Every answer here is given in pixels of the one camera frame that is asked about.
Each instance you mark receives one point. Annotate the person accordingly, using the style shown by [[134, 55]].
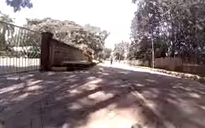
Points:
[[111, 61]]

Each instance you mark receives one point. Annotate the brown sloped wall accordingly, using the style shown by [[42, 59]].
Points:
[[66, 53]]

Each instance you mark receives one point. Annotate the row of tall trees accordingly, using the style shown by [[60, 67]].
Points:
[[176, 30]]

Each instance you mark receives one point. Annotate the reddish brick path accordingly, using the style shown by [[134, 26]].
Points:
[[90, 100]]

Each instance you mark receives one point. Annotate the brown boundary wall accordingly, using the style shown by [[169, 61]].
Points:
[[190, 66]]

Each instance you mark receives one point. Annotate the striped kerb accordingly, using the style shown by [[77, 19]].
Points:
[[186, 75]]

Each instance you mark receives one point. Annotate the metal bar fence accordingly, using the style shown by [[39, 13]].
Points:
[[13, 63]]

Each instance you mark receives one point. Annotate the pole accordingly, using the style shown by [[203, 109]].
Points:
[[153, 53]]

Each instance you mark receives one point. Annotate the brown asphalt road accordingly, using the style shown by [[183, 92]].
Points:
[[180, 100]]

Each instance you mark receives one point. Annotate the tree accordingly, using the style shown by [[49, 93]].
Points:
[[20, 3]]

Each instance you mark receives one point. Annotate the dark gate pillar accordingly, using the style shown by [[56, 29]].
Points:
[[46, 50]]

